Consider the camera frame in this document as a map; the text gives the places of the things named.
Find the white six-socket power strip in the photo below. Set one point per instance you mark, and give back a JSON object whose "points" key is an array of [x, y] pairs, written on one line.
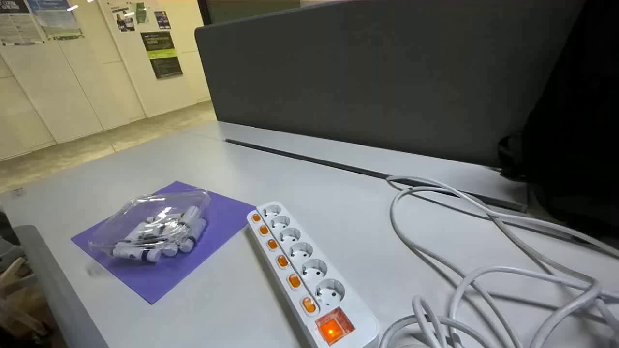
{"points": [[325, 307]]}

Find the white batteries in tray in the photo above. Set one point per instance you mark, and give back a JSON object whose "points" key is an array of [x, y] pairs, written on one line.
{"points": [[162, 235]]}

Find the clear plastic tray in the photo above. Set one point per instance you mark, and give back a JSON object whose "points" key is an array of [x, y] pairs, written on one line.
{"points": [[147, 206]]}

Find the grey desk partition panel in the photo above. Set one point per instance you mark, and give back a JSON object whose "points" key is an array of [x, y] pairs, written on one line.
{"points": [[445, 79]]}

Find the black chair back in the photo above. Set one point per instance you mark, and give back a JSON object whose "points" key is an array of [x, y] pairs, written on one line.
{"points": [[566, 152]]}

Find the dark poster on wall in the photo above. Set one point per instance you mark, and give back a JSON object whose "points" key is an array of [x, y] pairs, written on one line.
{"points": [[160, 55]]}

